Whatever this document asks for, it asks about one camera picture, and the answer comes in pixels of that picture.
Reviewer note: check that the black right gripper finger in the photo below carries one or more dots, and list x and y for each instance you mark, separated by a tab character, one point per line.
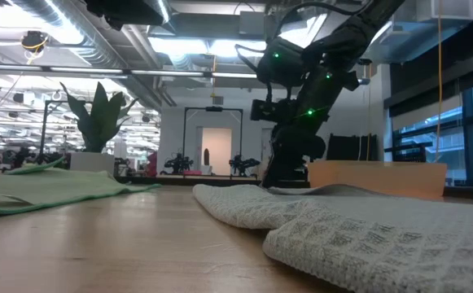
285	173

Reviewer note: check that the grey waffle microfiber towel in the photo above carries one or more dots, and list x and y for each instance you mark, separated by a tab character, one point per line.
382	244

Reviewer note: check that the green microfiber towel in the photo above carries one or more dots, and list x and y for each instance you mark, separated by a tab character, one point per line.
36	187

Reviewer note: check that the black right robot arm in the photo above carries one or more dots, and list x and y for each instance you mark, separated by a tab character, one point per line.
354	36

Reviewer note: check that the black folded panels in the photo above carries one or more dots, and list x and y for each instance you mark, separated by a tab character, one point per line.
342	147

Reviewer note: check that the black rack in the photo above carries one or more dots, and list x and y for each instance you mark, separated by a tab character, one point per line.
411	154

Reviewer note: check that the grey ceiling box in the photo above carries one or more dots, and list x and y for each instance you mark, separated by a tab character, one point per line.
252	22

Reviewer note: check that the snake plant in white pot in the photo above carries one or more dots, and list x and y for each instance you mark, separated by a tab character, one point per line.
97	122

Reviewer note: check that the long ceiling light strip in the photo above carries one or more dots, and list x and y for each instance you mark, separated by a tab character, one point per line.
97	70

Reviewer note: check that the black round ceiling device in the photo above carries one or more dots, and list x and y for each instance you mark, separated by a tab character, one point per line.
33	40

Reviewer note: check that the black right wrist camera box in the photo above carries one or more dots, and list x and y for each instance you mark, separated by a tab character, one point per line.
268	110

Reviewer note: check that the black aluminium table frame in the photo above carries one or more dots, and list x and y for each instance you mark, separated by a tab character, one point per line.
220	181

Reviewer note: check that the thin black stand frame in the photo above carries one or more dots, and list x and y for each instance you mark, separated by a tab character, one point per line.
44	134

